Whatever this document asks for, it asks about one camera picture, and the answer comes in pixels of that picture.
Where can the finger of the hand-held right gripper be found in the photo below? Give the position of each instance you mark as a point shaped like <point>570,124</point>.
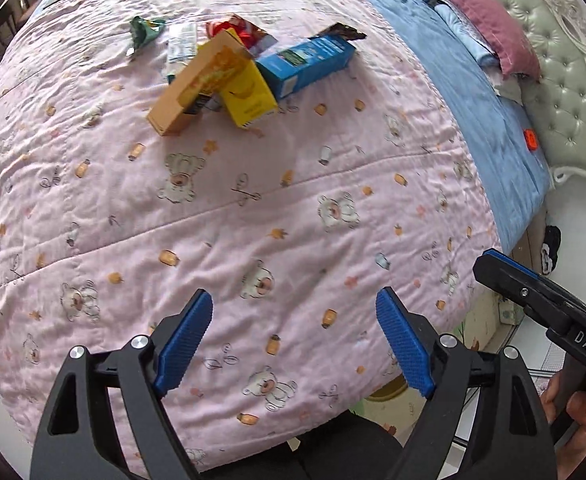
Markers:
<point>548,305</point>

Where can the blue nasal spray box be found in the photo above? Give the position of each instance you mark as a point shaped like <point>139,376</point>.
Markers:
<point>303,65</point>

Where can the green snack wrapper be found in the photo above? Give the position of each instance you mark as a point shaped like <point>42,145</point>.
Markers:
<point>145,32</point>

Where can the grey tufted headboard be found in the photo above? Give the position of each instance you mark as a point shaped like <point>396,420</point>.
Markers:
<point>568,85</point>

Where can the green patterned floor mat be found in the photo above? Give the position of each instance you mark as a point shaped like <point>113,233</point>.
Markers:
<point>483,325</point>

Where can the pink bear printed blanket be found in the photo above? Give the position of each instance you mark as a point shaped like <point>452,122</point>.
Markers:
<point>123,210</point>

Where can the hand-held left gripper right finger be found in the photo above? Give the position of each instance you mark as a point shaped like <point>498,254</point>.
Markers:
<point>403,345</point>

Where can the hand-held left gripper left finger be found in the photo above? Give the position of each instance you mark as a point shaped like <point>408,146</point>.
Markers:
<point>183,345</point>

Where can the dark brown snack wrapper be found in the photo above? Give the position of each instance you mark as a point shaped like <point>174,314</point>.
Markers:
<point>343,31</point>

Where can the brown cardboard box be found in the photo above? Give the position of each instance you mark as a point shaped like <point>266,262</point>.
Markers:
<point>193,85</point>

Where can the large maroon pillow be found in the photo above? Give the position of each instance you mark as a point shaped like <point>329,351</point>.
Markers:
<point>493,25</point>

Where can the white packet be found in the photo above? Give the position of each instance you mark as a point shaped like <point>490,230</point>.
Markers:
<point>180,45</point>

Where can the black and white slipper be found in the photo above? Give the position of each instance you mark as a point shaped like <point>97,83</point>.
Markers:
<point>551,247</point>

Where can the yellow box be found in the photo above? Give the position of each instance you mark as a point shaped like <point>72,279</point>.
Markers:
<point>245,97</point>

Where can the red snack wrapper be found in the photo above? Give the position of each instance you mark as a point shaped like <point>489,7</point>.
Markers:
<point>245,30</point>

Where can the small orange object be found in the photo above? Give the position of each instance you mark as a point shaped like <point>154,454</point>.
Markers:
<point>530,140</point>

